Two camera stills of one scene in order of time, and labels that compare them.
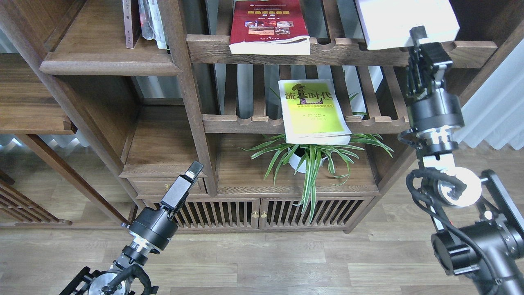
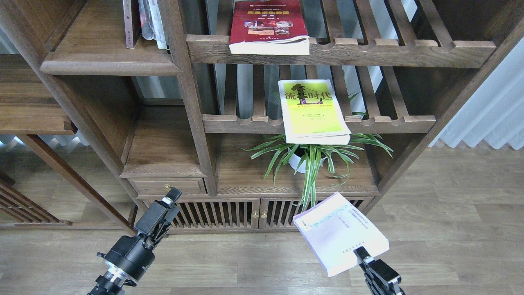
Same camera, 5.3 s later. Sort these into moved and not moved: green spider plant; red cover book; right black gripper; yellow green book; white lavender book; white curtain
Moved: right black gripper; white lavender book
Not moved: green spider plant; red cover book; yellow green book; white curtain
